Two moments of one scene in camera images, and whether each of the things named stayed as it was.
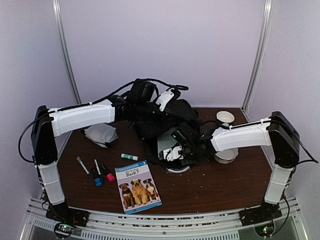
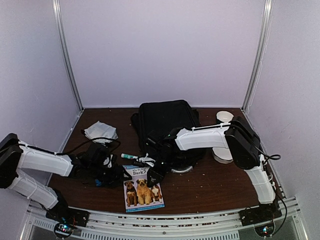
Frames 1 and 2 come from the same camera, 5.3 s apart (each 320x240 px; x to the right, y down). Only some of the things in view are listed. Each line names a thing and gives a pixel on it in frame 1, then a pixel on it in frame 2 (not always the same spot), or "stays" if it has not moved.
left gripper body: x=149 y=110 → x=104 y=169
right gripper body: x=190 y=152 → x=167 y=160
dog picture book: x=137 y=189 stays
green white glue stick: x=135 y=158 stays
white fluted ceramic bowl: x=227 y=156 stays
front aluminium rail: x=224 y=226 stays
